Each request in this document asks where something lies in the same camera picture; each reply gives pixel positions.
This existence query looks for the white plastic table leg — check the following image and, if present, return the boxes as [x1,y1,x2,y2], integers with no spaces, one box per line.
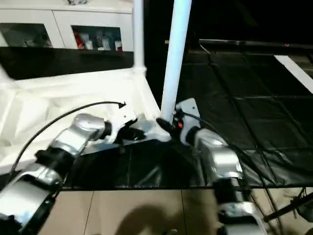
[160,0,193,122]
[0,64,17,85]
[133,0,147,71]

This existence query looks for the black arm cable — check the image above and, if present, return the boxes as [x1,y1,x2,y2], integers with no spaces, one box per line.
[182,111,282,221]
[9,101,127,177]

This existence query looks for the brown television bench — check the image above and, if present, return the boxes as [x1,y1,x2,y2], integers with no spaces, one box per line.
[290,47,313,80]

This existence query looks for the white plastic table top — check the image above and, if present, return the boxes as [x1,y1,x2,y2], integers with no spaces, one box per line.
[0,67,173,176]

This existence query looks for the black work mat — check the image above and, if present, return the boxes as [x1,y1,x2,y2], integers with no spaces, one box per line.
[0,46,313,190]

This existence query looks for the dark blue black cabinet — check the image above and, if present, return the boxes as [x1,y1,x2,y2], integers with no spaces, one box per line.
[144,0,201,67]

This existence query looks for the grey black device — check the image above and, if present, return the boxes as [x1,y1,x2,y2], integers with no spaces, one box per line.
[299,202,313,221]

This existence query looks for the black television screen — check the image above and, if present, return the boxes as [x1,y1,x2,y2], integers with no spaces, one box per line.
[198,0,313,48]

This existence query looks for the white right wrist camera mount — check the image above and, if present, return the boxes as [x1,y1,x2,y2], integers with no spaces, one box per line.
[175,97,201,145]

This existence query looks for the black metal stand bar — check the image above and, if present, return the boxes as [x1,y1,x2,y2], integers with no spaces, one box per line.
[263,192,313,222]

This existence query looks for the red white package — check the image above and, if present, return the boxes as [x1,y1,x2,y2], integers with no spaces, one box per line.
[74,31,85,49]

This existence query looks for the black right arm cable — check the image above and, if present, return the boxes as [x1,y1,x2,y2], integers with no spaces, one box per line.
[182,111,282,221]

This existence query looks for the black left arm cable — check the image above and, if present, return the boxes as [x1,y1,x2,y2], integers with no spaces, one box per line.
[9,101,127,177]

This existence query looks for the white glass-door cabinet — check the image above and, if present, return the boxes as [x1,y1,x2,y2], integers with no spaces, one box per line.
[0,0,135,52]

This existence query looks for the white board strip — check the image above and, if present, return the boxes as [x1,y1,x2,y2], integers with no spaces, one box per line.
[274,55,313,94]

